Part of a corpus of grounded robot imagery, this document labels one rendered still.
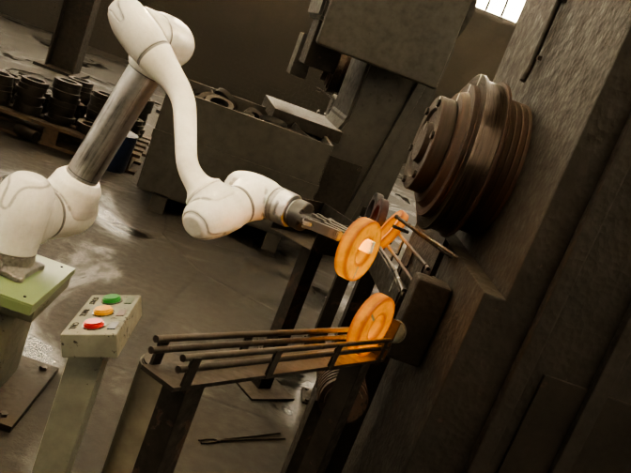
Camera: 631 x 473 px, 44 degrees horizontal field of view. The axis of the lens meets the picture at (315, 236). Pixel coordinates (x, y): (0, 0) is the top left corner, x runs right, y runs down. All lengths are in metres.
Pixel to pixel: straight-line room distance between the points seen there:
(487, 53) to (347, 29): 7.88
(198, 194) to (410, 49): 3.15
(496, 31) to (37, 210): 10.78
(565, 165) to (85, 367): 1.14
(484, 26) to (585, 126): 10.70
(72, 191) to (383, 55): 2.83
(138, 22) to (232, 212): 0.59
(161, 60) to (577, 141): 1.05
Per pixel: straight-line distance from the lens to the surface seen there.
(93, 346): 1.58
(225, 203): 1.87
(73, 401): 1.72
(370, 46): 4.81
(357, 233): 1.79
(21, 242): 2.29
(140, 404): 1.73
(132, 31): 2.13
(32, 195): 2.26
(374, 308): 1.79
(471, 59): 12.49
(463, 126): 2.12
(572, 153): 1.86
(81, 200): 2.40
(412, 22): 4.87
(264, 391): 2.97
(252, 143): 4.61
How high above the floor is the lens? 1.27
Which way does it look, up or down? 13 degrees down
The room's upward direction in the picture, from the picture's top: 21 degrees clockwise
